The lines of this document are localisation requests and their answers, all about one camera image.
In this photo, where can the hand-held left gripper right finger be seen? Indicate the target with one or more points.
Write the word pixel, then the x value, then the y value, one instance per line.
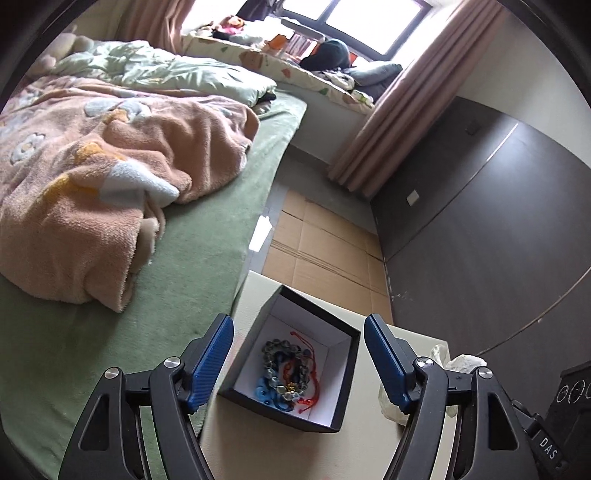
pixel 385 364

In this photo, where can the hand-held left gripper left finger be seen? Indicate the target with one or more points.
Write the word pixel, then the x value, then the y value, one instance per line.
pixel 210 364

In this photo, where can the black jewelry box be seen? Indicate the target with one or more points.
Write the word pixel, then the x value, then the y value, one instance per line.
pixel 346 383

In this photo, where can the white plastic bag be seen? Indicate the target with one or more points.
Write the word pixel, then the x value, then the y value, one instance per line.
pixel 438 353

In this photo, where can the green bed sheet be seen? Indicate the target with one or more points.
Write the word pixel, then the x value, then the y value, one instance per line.
pixel 198 240

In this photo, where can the flattened cardboard sheet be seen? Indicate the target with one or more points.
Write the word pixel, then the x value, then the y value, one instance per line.
pixel 323 240

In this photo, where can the pink floral fleece blanket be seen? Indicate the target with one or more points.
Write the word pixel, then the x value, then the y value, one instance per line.
pixel 92 194

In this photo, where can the pink curtain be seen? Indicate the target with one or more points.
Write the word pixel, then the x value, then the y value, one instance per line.
pixel 152 23
pixel 392 115

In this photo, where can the black garment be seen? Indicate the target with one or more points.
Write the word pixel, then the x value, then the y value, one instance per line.
pixel 268 97

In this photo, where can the white printed cloth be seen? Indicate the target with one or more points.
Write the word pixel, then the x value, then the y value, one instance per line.
pixel 339 78

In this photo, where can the grey pillow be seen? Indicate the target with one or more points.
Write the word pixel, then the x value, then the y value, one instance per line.
pixel 374 74

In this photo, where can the light green quilt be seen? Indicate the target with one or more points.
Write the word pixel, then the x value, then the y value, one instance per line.
pixel 184 74

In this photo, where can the printed window seat cushion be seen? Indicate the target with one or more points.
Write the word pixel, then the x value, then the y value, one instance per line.
pixel 258 60

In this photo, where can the orange box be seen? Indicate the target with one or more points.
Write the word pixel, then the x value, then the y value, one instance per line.
pixel 277 42

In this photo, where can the row of books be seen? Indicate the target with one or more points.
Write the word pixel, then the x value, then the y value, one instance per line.
pixel 302 46

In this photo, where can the pile of toys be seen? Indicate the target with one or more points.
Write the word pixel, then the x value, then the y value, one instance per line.
pixel 228 25

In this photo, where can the window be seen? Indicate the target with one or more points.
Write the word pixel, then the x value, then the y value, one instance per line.
pixel 369 23

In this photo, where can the small white table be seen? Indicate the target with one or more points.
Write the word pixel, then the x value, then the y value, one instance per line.
pixel 300 26

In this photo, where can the beige plush toy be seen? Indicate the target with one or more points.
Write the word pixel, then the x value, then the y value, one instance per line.
pixel 69 44

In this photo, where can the hanging dark clothes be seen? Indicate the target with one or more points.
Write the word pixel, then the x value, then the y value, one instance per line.
pixel 258 7

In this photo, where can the white wall outlet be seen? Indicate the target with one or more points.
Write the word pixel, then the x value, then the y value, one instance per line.
pixel 413 197

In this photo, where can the dark wall switch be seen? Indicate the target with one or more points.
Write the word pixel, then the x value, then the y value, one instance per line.
pixel 472 127

